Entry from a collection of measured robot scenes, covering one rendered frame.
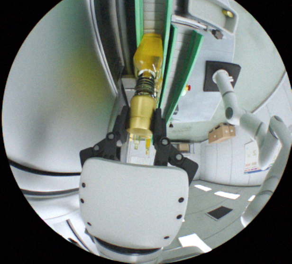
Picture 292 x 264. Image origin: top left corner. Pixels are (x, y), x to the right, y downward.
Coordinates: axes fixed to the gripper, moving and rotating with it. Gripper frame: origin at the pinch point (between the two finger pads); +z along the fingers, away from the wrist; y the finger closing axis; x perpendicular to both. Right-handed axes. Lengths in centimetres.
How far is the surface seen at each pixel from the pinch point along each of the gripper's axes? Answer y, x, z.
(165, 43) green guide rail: 3.7, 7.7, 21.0
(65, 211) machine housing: -12.6, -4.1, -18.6
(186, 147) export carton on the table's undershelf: 228, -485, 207
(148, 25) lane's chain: -1.7, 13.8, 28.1
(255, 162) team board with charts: 362, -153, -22
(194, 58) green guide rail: 13.0, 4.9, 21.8
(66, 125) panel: -12.4, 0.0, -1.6
